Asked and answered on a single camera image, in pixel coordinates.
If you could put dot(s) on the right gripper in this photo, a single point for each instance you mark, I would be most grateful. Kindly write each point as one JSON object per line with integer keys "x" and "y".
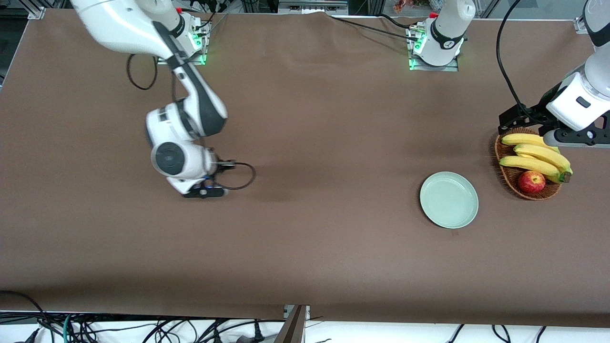
{"x": 217, "y": 157}

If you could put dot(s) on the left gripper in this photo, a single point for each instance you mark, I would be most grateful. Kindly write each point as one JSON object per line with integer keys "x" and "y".
{"x": 534, "y": 114}

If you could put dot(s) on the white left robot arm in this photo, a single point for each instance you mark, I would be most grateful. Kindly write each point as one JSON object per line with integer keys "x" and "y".
{"x": 445, "y": 28}

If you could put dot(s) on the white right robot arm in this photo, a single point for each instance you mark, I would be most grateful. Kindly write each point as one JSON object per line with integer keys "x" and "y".
{"x": 119, "y": 28}

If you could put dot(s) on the light green round plate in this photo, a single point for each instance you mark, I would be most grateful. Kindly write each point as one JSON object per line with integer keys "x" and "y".
{"x": 449, "y": 200}

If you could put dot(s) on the yellow banana bunch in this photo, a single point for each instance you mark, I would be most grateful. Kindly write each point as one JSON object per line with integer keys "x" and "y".
{"x": 538, "y": 152}

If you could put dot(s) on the red yellow apple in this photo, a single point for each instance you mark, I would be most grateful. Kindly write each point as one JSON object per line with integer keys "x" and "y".
{"x": 532, "y": 182}

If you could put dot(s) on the brown wicker basket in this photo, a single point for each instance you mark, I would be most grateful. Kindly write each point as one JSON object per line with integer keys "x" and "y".
{"x": 510, "y": 179}

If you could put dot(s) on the large table cover mat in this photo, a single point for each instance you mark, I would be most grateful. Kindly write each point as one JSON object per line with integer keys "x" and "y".
{"x": 305, "y": 119}

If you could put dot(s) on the brown wooden beam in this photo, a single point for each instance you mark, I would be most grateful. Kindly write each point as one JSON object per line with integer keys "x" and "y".
{"x": 290, "y": 328}

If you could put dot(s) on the grey metal box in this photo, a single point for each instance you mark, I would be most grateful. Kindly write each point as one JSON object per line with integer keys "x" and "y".
{"x": 312, "y": 6}

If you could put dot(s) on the orange red background object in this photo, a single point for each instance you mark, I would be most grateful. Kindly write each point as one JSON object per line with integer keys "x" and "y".
{"x": 410, "y": 5}

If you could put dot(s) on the aluminium frame extrusion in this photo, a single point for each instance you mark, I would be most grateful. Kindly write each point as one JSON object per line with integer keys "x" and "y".
{"x": 580, "y": 25}
{"x": 37, "y": 10}

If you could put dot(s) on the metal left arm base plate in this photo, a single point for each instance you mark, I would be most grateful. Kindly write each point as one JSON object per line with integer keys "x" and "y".
{"x": 452, "y": 66}

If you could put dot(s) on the silver metal bracket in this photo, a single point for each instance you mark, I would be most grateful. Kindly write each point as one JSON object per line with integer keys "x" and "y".
{"x": 307, "y": 310}

